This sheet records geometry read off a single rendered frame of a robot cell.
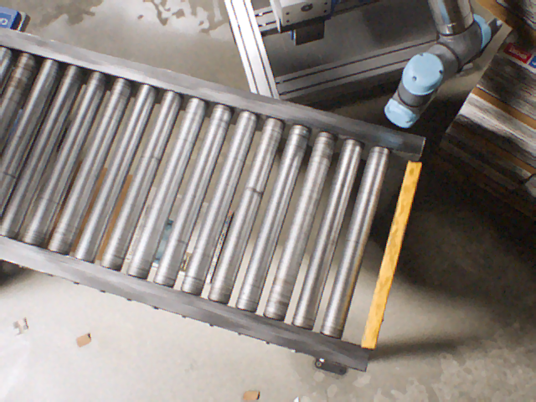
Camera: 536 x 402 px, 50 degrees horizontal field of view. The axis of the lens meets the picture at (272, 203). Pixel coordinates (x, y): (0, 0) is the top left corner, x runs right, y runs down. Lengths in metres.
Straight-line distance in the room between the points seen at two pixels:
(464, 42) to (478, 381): 1.25
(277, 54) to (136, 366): 1.21
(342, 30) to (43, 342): 1.55
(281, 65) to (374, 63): 0.33
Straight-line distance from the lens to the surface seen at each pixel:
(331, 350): 1.26
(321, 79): 2.06
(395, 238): 1.28
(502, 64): 1.53
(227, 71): 2.35
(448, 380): 2.13
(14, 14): 1.77
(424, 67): 1.22
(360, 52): 2.14
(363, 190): 1.33
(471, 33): 1.29
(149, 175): 1.38
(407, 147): 1.37
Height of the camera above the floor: 2.06
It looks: 75 degrees down
